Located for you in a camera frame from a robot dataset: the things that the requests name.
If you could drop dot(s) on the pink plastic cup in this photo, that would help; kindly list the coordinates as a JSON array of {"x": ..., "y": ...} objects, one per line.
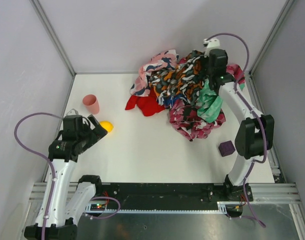
[{"x": 91, "y": 103}]

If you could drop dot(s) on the aluminium frame rail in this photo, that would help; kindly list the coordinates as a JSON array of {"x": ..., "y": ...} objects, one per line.
[{"x": 270, "y": 193}]

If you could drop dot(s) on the red cloth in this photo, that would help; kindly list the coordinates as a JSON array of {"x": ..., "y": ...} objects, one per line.
[{"x": 148, "y": 104}]

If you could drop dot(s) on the orange black camouflage cloth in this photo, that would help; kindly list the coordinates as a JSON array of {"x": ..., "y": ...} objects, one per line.
[{"x": 185, "y": 81}]

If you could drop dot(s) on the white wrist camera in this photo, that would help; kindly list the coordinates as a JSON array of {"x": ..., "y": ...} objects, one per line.
[
  {"x": 72, "y": 112},
  {"x": 210, "y": 44}
]

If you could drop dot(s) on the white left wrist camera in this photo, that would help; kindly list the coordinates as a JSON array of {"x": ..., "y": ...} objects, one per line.
[{"x": 72, "y": 112}]

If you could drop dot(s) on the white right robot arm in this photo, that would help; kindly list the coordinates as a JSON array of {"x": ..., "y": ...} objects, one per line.
[{"x": 256, "y": 131}]

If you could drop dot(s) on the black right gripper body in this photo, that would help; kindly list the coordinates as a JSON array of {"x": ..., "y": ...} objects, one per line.
[{"x": 206, "y": 67}]

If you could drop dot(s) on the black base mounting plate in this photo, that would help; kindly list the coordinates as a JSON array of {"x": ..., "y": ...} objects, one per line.
[{"x": 171, "y": 196}]

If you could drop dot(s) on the green tie-dye cloth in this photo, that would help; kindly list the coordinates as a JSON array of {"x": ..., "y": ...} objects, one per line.
[{"x": 209, "y": 104}]

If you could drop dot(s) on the blue white patterned cloth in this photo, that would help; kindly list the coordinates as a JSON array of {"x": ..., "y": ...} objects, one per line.
[{"x": 165, "y": 100}]

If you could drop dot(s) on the purple cube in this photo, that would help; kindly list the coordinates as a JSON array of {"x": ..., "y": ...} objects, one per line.
[{"x": 226, "y": 148}]

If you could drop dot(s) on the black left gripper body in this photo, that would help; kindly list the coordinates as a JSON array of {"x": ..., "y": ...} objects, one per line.
[{"x": 93, "y": 135}]

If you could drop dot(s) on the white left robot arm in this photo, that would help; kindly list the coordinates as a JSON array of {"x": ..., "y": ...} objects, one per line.
[{"x": 58, "y": 217}]

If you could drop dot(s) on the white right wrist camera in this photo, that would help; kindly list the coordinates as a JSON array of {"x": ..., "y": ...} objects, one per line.
[{"x": 210, "y": 44}]

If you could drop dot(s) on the yellow lemon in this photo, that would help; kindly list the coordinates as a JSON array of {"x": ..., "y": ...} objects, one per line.
[{"x": 108, "y": 126}]

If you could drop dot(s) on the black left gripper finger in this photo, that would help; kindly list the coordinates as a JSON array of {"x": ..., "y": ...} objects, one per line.
[
  {"x": 94, "y": 121},
  {"x": 97, "y": 134}
]

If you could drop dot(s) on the magenta pink camouflage cloth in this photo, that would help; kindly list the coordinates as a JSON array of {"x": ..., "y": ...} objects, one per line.
[{"x": 184, "y": 119}]

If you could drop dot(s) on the light pink navy camouflage cloth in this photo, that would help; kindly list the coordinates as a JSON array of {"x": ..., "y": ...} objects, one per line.
[{"x": 166, "y": 60}]

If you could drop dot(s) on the white cable duct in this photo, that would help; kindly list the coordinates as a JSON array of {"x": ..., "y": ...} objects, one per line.
[{"x": 97, "y": 208}]

